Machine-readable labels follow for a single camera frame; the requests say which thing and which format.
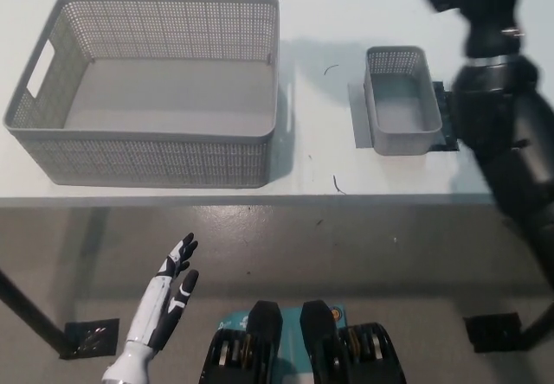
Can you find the black metal table leg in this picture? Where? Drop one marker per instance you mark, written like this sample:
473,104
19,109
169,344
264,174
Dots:
541,328
30,310

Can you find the large grey perforated basket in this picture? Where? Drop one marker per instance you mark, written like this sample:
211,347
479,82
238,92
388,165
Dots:
164,159

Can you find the black tape patch under basket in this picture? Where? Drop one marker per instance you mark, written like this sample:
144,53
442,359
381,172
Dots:
443,111

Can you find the small grey perforated basket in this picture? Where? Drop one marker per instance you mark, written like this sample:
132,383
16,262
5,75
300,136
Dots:
402,111

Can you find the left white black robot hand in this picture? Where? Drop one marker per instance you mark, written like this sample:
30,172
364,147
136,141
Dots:
166,297

